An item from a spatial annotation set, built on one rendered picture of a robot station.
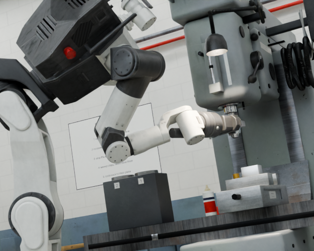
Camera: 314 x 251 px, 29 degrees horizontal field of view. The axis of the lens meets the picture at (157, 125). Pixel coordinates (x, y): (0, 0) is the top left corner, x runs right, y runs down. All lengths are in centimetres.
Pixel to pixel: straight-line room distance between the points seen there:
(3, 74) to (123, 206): 68
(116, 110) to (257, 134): 85
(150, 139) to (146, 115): 514
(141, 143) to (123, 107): 16
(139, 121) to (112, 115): 526
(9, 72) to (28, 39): 12
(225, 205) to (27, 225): 62
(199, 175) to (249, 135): 423
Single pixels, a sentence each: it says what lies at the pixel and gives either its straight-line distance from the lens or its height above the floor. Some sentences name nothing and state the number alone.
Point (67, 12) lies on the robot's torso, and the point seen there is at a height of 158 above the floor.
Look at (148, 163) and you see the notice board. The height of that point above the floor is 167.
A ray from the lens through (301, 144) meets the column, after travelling 245.
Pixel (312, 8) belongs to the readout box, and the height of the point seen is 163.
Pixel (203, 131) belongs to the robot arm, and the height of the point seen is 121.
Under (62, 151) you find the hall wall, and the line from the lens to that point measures 763.
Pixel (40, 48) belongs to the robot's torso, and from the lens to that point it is 184.
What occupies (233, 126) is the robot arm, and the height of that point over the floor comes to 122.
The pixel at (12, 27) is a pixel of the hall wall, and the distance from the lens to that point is 840.
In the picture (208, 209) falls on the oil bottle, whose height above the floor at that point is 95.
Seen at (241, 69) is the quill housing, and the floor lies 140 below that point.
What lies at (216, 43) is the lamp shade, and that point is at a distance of 192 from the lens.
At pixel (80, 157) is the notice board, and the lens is 747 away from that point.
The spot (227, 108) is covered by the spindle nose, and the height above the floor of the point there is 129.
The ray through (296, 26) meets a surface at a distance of 244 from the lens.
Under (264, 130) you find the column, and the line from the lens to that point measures 249.
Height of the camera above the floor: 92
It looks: 10 degrees up
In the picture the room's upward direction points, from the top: 9 degrees counter-clockwise
